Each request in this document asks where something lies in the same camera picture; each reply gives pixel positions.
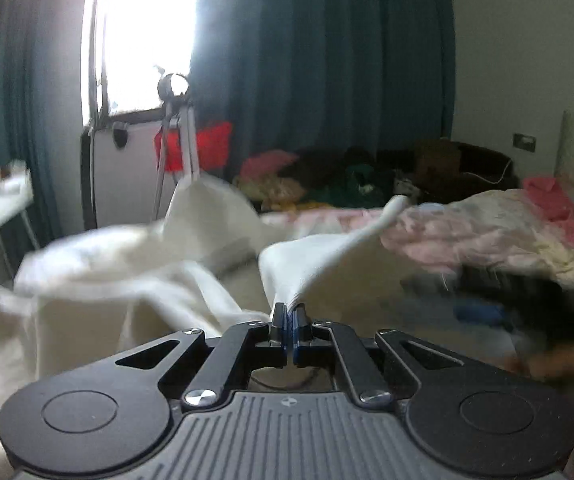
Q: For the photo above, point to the coral pink cloth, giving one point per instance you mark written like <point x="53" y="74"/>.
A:
<point x="554" y="200"/>

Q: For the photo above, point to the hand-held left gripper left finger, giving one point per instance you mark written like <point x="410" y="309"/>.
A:
<point x="279" y="321"/>

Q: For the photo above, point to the yellow patterned cloth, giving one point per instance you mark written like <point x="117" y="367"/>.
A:
<point x="277" y="192"/>

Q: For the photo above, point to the pink floral blanket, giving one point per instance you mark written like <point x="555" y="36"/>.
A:
<point x="492" y="232"/>

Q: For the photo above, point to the red cloth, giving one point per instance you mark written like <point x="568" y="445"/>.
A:
<point x="214" y="147"/>

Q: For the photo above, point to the teal curtain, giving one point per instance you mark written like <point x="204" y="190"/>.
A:
<point x="32" y="85"/>
<point x="327" y="55"/>

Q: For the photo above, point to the dark wall socket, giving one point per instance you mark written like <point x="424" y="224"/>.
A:
<point x="525" y="142"/>

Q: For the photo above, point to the dark green cloth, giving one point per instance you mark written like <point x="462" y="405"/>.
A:
<point x="352" y="182"/>

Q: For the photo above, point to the white panel with black frame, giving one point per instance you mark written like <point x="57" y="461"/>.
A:
<point x="127" y="180"/>

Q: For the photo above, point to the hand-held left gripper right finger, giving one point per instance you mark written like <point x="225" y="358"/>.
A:
<point x="298" y="322"/>

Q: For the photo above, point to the bright window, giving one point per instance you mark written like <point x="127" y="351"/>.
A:
<point x="142" y="35"/>

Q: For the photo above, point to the white garment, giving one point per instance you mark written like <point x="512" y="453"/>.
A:
<point x="117" y="280"/>

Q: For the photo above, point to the dark brown cloth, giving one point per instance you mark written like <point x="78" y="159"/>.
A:
<point x="447" y="165"/>

